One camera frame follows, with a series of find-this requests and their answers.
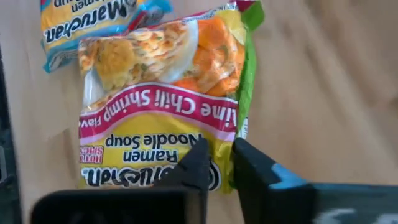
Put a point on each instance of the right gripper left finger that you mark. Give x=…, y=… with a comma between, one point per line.
x=186, y=202

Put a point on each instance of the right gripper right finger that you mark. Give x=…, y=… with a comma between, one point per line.
x=280, y=202

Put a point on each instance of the lime chili shrimp ramen pack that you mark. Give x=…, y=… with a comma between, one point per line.
x=149, y=102

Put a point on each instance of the blue beef ramen pack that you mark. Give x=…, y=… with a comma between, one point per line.
x=77, y=21

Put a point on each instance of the black aluminium table frame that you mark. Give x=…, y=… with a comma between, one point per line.
x=6, y=155

